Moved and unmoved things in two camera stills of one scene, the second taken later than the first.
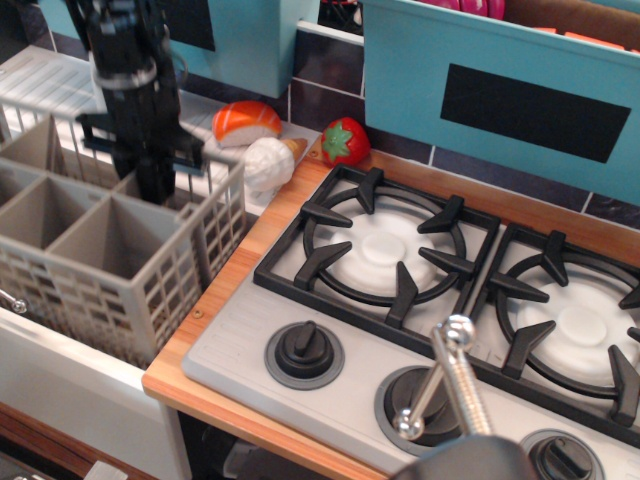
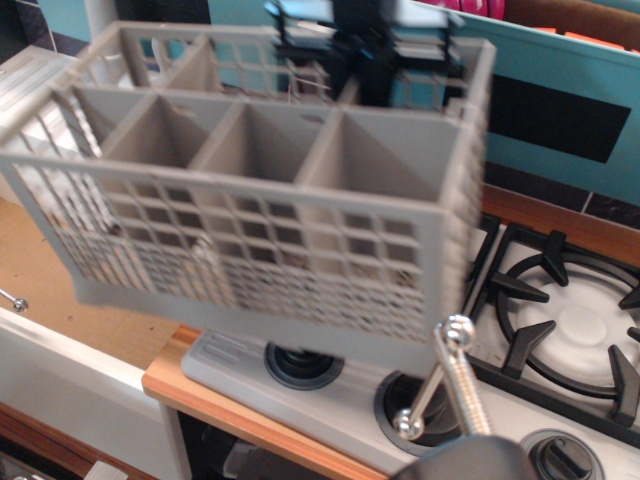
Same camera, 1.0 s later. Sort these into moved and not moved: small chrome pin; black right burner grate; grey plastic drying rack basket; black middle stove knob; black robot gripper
Moved: grey plastic drying rack basket; black robot gripper
Not moved: small chrome pin; black middle stove knob; black right burner grate
